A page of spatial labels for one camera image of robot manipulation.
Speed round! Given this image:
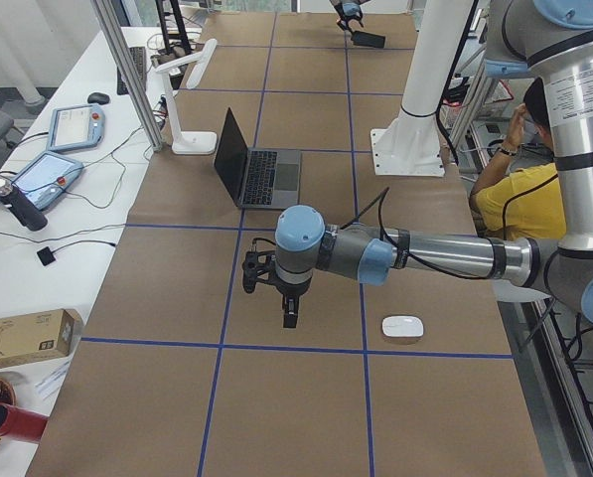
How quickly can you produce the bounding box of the aluminium frame post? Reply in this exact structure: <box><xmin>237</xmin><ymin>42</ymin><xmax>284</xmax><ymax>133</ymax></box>
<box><xmin>91</xmin><ymin>0</ymin><xmax>163</xmax><ymax>152</ymax></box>

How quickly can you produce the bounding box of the white wireless mouse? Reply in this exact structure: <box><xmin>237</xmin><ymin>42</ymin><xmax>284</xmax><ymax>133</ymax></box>
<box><xmin>381</xmin><ymin>315</ymin><xmax>424</xmax><ymax>340</ymax></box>

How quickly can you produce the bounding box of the small black square device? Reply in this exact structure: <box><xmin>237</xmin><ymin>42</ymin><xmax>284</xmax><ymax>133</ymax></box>
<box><xmin>37</xmin><ymin>246</ymin><xmax>56</xmax><ymax>266</ymax></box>

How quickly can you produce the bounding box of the brown cardboard box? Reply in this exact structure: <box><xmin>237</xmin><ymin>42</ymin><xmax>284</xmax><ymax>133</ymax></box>
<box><xmin>0</xmin><ymin>309</ymin><xmax>82</xmax><ymax>369</ymax></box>

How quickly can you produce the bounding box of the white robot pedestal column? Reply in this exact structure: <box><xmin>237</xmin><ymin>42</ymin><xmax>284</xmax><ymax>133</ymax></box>
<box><xmin>371</xmin><ymin>0</ymin><xmax>477</xmax><ymax>177</ymax></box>

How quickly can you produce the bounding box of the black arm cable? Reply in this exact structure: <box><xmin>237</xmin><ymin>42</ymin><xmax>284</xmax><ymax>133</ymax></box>
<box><xmin>340</xmin><ymin>186</ymin><xmax>506</xmax><ymax>279</ymax></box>

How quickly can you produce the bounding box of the near blue teach pendant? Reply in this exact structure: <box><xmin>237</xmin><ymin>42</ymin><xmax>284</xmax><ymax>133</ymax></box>
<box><xmin>8</xmin><ymin>151</ymin><xmax>83</xmax><ymax>211</ymax></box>

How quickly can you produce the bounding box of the red cylinder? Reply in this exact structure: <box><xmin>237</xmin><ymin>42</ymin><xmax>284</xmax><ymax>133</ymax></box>
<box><xmin>0</xmin><ymin>402</ymin><xmax>49</xmax><ymax>443</ymax></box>

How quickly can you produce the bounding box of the far blue teach pendant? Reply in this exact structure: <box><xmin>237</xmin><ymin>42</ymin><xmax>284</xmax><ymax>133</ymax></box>
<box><xmin>47</xmin><ymin>103</ymin><xmax>105</xmax><ymax>152</ymax></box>

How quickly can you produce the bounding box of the black computer mouse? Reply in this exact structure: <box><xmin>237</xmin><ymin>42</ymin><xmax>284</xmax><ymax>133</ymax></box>
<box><xmin>87</xmin><ymin>91</ymin><xmax>110</xmax><ymax>105</ymax></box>

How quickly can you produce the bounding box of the grey laptop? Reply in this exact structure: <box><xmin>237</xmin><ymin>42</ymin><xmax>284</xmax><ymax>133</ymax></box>
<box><xmin>214</xmin><ymin>108</ymin><xmax>302</xmax><ymax>210</ymax></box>

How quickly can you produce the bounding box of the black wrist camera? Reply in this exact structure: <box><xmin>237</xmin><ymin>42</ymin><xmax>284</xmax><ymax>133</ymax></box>
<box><xmin>242</xmin><ymin>238</ymin><xmax>277</xmax><ymax>294</ymax></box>

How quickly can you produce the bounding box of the black keyboard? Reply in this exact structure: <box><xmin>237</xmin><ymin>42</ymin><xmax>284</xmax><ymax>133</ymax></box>
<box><xmin>116</xmin><ymin>46</ymin><xmax>147</xmax><ymax>96</ymax></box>

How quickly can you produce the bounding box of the black wallet case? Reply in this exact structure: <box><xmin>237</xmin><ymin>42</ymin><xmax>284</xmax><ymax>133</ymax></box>
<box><xmin>351</xmin><ymin>30</ymin><xmax>385</xmax><ymax>49</ymax></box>

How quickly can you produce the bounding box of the person in yellow shirt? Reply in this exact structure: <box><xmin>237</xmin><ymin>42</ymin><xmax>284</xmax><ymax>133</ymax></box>
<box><xmin>469</xmin><ymin>78</ymin><xmax>566</xmax><ymax>240</ymax></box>

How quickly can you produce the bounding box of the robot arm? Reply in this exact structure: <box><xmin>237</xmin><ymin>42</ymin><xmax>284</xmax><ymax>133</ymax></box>
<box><xmin>330</xmin><ymin>0</ymin><xmax>368</xmax><ymax>31</ymax></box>
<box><xmin>268</xmin><ymin>1</ymin><xmax>593</xmax><ymax>328</ymax></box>

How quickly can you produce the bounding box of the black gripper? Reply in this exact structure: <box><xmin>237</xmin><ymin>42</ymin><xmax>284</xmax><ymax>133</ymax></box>
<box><xmin>275</xmin><ymin>280</ymin><xmax>310</xmax><ymax>329</ymax></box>
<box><xmin>336</xmin><ymin>13</ymin><xmax>364</xmax><ymax>29</ymax></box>

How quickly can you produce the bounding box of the blue teach pendant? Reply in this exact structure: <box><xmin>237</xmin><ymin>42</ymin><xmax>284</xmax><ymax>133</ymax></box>
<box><xmin>8</xmin><ymin>151</ymin><xmax>83</xmax><ymax>211</ymax></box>
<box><xmin>47</xmin><ymin>103</ymin><xmax>105</xmax><ymax>152</ymax></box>

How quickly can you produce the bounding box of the black water bottle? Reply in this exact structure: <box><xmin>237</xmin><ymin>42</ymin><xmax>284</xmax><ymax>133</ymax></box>
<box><xmin>0</xmin><ymin>178</ymin><xmax>48</xmax><ymax>232</ymax></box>

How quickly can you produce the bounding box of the white desk lamp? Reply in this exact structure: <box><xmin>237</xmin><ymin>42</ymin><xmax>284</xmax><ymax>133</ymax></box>
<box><xmin>154</xmin><ymin>39</ymin><xmax>218</xmax><ymax>155</ymax></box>

